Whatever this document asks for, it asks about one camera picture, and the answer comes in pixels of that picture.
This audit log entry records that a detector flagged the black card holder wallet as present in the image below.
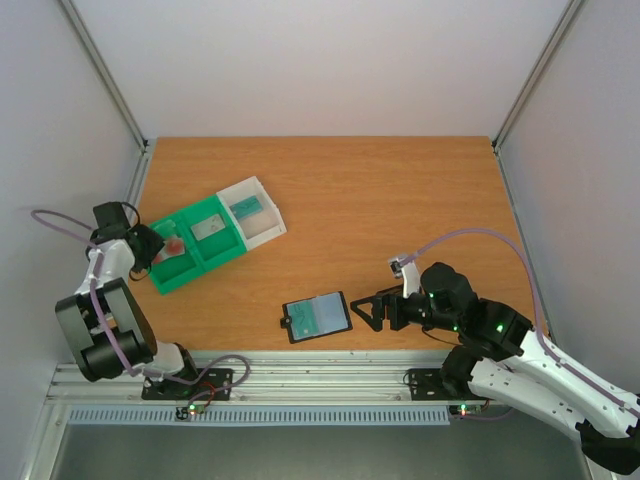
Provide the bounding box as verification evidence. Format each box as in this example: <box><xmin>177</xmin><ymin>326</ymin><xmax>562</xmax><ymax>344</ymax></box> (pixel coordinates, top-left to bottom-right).
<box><xmin>280</xmin><ymin>291</ymin><xmax>353</xmax><ymax>344</ymax></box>

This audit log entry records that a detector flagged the teal VIP card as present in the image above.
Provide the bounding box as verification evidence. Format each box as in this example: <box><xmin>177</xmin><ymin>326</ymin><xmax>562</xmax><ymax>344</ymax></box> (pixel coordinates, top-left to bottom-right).
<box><xmin>286</xmin><ymin>300</ymin><xmax>320</xmax><ymax>341</ymax></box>

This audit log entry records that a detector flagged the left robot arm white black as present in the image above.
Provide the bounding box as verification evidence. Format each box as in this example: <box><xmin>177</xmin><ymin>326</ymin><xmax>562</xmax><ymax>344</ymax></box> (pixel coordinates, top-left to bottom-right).
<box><xmin>55</xmin><ymin>202</ymin><xmax>202</xmax><ymax>398</ymax></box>

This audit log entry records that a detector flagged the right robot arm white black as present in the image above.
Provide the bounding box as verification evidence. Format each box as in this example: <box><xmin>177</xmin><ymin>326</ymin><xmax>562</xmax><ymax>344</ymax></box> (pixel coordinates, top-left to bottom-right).
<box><xmin>350</xmin><ymin>261</ymin><xmax>639</xmax><ymax>475</ymax></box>

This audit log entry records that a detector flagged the grey card in green bin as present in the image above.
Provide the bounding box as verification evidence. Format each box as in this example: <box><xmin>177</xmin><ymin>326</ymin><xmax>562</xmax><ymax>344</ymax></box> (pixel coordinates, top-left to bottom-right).
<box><xmin>190</xmin><ymin>214</ymin><xmax>226</xmax><ymax>241</ymax></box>

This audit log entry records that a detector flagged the teal card in white bin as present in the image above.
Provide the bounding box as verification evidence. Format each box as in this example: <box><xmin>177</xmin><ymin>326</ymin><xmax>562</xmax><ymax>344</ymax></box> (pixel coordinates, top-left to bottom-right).
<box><xmin>230</xmin><ymin>195</ymin><xmax>263</xmax><ymax>222</ymax></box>

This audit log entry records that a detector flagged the green plastic sorting bin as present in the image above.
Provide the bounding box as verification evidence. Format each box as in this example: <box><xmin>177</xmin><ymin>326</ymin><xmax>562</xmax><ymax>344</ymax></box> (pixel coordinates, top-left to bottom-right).
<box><xmin>150</xmin><ymin>194</ymin><xmax>248</xmax><ymax>295</ymax></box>

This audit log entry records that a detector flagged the white translucent plastic bin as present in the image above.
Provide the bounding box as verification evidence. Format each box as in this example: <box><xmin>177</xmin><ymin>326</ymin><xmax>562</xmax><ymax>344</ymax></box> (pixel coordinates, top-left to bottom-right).
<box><xmin>216</xmin><ymin>176</ymin><xmax>287</xmax><ymax>251</ymax></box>

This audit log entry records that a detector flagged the right small circuit board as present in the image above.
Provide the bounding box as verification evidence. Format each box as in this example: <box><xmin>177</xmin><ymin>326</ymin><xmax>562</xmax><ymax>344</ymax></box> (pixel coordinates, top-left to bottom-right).
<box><xmin>449</xmin><ymin>403</ymin><xmax>488</xmax><ymax>418</ymax></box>

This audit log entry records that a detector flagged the small circuit board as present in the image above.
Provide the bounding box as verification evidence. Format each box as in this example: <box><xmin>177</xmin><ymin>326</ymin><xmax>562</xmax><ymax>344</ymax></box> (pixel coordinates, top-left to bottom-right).
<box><xmin>175</xmin><ymin>404</ymin><xmax>207</xmax><ymax>421</ymax></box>
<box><xmin>449</xmin><ymin>403</ymin><xmax>488</xmax><ymax>418</ymax></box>

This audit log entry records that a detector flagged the left small circuit board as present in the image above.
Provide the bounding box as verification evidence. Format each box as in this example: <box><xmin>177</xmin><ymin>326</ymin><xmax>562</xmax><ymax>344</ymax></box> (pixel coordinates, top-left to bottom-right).
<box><xmin>175</xmin><ymin>404</ymin><xmax>207</xmax><ymax>421</ymax></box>

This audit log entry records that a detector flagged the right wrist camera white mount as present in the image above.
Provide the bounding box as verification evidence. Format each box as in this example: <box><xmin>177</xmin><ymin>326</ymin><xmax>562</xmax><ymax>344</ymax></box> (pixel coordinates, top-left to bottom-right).
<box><xmin>388</xmin><ymin>254</ymin><xmax>421</xmax><ymax>299</ymax></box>

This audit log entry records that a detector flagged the left aluminium frame post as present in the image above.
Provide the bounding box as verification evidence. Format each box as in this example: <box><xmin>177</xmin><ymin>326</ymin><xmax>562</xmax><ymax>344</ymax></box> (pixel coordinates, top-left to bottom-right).
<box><xmin>58</xmin><ymin>0</ymin><xmax>151</xmax><ymax>154</ymax></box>

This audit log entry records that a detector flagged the aluminium frame post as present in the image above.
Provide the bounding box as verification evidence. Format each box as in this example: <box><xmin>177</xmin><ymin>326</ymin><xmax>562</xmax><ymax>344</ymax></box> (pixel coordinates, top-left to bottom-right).
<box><xmin>491</xmin><ymin>0</ymin><xmax>586</xmax><ymax>156</ymax></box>
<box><xmin>58</xmin><ymin>0</ymin><xmax>151</xmax><ymax>154</ymax></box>

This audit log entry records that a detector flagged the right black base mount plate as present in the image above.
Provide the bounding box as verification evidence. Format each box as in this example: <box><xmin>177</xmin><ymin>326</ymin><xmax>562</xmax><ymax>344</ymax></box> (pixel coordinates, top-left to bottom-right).
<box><xmin>402</xmin><ymin>368</ymin><xmax>485</xmax><ymax>403</ymax></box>

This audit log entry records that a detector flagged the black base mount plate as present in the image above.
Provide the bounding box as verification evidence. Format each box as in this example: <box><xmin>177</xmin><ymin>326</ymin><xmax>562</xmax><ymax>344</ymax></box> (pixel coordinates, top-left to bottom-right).
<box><xmin>402</xmin><ymin>368</ymin><xmax>485</xmax><ymax>403</ymax></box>
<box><xmin>141</xmin><ymin>368</ymin><xmax>234</xmax><ymax>401</ymax></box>

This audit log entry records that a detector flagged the aluminium rail front frame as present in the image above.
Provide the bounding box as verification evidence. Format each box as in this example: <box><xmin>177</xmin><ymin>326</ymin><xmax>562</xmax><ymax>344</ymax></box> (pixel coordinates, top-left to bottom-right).
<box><xmin>45</xmin><ymin>350</ymin><xmax>448</xmax><ymax>406</ymax></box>

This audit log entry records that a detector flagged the grey slotted cable duct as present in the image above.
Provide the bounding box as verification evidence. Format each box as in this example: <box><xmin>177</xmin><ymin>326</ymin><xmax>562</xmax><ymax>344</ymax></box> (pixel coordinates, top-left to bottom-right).
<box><xmin>68</xmin><ymin>405</ymin><xmax>450</xmax><ymax>427</ymax></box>

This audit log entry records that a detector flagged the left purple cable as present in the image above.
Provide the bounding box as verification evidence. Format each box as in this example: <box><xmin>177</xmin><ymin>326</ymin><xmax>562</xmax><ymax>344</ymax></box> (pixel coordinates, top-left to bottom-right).
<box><xmin>30</xmin><ymin>208</ymin><xmax>251</xmax><ymax>396</ymax></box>

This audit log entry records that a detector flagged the purple cable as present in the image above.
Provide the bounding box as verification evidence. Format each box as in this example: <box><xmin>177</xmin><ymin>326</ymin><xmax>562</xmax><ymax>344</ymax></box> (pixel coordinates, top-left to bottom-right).
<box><xmin>409</xmin><ymin>228</ymin><xmax>640</xmax><ymax>419</ymax></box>
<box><xmin>30</xmin><ymin>208</ymin><xmax>251</xmax><ymax>396</ymax></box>

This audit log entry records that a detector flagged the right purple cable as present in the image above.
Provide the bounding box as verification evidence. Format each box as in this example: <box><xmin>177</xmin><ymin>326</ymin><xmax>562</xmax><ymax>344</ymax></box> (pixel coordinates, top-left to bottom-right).
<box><xmin>409</xmin><ymin>228</ymin><xmax>640</xmax><ymax>419</ymax></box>

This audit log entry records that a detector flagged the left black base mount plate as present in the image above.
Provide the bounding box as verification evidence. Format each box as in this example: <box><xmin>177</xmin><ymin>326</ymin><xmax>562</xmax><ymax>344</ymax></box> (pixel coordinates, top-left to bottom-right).
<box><xmin>141</xmin><ymin>368</ymin><xmax>234</xmax><ymax>401</ymax></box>

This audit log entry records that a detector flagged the right aluminium frame post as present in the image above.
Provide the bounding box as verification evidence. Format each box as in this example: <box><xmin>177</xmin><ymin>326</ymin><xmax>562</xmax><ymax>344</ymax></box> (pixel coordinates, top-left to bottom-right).
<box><xmin>491</xmin><ymin>0</ymin><xmax>586</xmax><ymax>156</ymax></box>

